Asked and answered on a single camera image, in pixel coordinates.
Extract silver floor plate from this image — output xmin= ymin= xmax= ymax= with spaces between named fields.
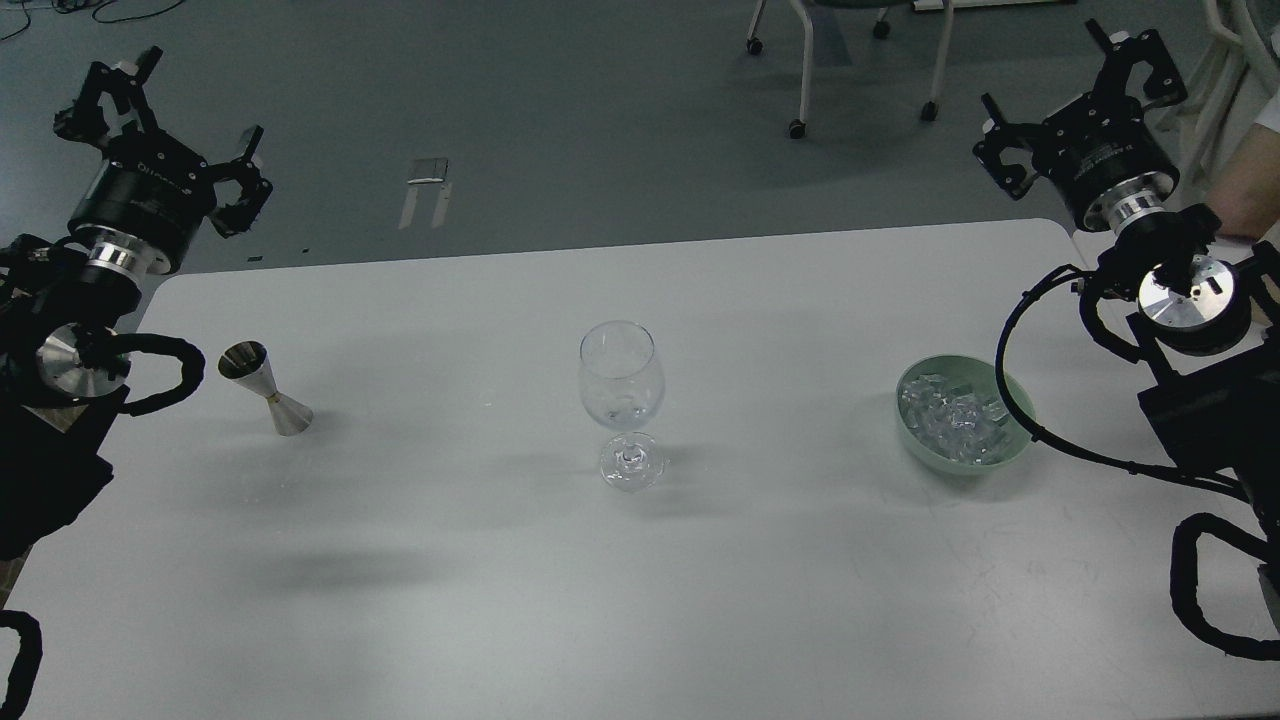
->
xmin=406 ymin=158 xmax=451 ymax=186

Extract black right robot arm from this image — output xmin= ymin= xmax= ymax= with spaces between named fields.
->
xmin=973 ymin=20 xmax=1279 ymax=661

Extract white rolling chair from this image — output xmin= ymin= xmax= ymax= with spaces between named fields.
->
xmin=744 ymin=1 xmax=960 ymax=140

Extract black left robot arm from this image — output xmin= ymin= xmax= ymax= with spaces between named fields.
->
xmin=1 ymin=47 xmax=273 ymax=593

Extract steel cocktail jigger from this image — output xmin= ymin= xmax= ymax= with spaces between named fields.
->
xmin=218 ymin=340 xmax=314 ymax=437

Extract white chair at right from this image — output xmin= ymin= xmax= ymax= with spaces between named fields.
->
xmin=1155 ymin=1 xmax=1279 ymax=208

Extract black floor cables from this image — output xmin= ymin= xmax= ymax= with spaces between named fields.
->
xmin=0 ymin=0 xmax=186 ymax=44

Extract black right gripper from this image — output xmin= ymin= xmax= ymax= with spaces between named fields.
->
xmin=973 ymin=18 xmax=1189 ymax=232

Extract clear wine glass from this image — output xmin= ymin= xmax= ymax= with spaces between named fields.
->
xmin=579 ymin=320 xmax=667 ymax=492

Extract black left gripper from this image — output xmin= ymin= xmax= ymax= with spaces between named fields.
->
xmin=52 ymin=46 xmax=274 ymax=275

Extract pile of clear ice cubes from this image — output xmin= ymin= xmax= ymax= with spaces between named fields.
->
xmin=899 ymin=373 xmax=1014 ymax=466

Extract green bowl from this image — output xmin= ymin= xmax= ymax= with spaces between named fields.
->
xmin=895 ymin=355 xmax=1034 ymax=477

